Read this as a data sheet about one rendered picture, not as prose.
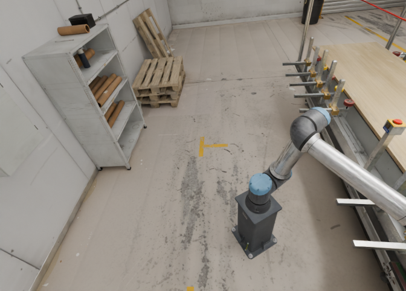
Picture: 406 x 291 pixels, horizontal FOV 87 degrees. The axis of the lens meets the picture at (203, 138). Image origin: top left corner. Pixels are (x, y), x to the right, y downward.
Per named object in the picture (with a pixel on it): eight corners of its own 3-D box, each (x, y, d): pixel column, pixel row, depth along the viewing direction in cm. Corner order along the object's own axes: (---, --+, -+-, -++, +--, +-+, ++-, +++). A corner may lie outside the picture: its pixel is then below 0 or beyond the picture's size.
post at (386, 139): (359, 179, 157) (389, 133, 126) (356, 174, 160) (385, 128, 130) (366, 179, 156) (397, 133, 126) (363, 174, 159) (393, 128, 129)
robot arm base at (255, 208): (255, 218, 154) (256, 211, 147) (240, 198, 167) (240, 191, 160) (276, 206, 159) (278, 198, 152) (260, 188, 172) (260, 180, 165)
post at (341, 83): (325, 124, 215) (341, 80, 183) (324, 121, 218) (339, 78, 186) (329, 123, 215) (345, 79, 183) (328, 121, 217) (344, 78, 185)
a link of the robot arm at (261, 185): (243, 194, 158) (244, 180, 146) (260, 182, 165) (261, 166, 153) (259, 208, 148) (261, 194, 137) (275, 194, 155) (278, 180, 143)
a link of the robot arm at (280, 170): (258, 178, 164) (295, 110, 104) (273, 166, 170) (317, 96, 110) (273, 194, 157) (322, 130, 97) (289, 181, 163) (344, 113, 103)
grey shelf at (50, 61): (98, 171, 287) (20, 57, 183) (121, 128, 352) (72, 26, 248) (130, 169, 282) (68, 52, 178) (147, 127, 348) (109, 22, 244)
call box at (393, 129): (387, 136, 126) (394, 125, 121) (381, 128, 131) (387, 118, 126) (400, 136, 125) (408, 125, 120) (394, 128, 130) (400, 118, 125)
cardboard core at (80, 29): (55, 28, 215) (83, 25, 211) (60, 26, 220) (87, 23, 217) (60, 36, 220) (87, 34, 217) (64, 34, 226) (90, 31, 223)
